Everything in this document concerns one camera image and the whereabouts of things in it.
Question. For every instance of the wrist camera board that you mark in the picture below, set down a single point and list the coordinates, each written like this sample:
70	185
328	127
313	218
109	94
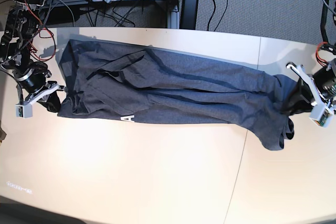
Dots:
322	115
24	110

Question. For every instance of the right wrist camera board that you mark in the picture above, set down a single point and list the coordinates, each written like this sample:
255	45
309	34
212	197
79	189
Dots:
24	110

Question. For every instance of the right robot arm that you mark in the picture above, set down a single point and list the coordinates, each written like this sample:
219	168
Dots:
26	20

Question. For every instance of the blue-grey T-shirt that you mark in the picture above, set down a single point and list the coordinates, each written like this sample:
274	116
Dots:
148	85

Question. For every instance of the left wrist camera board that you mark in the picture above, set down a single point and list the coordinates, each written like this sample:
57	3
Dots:
322	115

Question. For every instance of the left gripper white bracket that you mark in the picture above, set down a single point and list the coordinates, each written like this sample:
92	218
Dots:
310	90

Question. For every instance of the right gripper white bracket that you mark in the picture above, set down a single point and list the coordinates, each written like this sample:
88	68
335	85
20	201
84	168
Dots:
47	96

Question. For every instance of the black power adapter brick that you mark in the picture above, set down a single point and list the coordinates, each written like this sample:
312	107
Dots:
189	14

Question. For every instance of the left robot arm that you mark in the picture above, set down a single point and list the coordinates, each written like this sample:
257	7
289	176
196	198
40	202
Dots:
324	45

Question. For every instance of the aluminium table frame post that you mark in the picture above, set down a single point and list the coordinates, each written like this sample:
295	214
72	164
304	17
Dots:
173	15

